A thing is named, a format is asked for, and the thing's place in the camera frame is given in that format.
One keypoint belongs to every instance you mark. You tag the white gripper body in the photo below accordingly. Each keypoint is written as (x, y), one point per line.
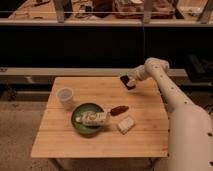
(138, 73)

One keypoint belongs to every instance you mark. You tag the brown sausage-shaped object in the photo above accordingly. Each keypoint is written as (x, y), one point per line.
(118, 110)

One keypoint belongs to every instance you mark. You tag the white sponge block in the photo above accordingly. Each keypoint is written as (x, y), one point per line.
(126, 124)

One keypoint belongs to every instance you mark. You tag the white tube in bowl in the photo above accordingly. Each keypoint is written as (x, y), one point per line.
(90, 118)

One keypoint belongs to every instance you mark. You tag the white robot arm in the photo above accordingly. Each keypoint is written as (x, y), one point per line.
(190, 126)

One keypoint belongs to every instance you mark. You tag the green bowl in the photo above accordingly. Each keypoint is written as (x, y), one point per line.
(80, 128)

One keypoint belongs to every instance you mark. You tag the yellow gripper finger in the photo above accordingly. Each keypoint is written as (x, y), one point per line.
(131, 83)

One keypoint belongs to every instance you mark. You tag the wooden table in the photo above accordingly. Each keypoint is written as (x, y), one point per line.
(56, 137)

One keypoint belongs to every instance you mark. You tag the grey shelf rack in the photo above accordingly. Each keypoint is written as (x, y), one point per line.
(91, 37)

